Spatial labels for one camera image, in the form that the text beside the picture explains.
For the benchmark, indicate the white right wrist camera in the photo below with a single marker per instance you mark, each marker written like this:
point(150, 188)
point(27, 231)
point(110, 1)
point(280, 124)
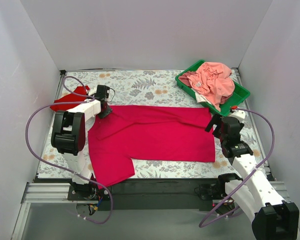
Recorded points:
point(238, 114)

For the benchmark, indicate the magenta t shirt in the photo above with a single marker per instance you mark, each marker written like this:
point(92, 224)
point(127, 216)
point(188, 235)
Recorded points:
point(141, 132)

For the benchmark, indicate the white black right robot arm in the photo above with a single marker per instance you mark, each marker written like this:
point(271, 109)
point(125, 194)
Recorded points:
point(271, 216)

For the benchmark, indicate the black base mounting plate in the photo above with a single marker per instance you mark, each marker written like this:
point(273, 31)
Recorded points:
point(155, 193)

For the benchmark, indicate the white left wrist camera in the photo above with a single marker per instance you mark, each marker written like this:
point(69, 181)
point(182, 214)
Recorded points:
point(92, 92)

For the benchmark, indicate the aluminium front frame rail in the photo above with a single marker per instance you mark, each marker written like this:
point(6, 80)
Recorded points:
point(47, 214)

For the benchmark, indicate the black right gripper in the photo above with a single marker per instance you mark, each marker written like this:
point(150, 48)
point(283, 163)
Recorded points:
point(219, 127)

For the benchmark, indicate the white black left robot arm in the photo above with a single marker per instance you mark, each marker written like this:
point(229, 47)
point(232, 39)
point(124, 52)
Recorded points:
point(69, 131)

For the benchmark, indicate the green plastic bin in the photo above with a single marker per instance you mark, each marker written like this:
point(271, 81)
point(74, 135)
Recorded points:
point(240, 94)

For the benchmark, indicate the white garment in bin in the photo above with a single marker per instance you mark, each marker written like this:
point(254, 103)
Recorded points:
point(200, 98)

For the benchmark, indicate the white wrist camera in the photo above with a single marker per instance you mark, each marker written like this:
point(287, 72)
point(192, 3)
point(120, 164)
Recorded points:
point(238, 114)
point(92, 92)

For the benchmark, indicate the salmon pink t shirt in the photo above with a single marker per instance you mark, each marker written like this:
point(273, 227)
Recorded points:
point(212, 81)

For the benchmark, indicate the dusty rose t shirt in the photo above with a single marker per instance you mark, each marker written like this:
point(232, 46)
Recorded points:
point(184, 78)

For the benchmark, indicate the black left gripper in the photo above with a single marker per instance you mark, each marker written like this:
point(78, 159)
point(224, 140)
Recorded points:
point(105, 109)

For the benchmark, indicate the folded red t shirt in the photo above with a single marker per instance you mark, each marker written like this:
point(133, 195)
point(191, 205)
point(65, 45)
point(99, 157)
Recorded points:
point(70, 100)

